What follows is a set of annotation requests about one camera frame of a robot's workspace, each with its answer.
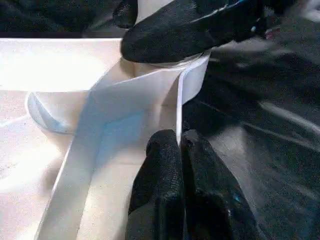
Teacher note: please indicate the white plastic table leg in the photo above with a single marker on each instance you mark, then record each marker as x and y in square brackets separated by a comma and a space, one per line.
[150, 5]

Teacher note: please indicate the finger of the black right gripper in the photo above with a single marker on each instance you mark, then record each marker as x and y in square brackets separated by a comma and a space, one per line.
[125, 12]
[190, 30]

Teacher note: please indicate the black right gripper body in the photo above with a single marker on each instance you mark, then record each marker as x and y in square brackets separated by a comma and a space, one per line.
[290, 17]

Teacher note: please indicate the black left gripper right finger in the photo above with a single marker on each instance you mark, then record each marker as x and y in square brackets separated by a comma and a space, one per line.
[212, 200]

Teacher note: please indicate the white plastic table top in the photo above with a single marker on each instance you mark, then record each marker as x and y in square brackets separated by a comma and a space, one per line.
[50, 150]

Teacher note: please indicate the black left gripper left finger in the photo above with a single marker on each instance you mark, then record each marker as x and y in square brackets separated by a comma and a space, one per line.
[160, 190]

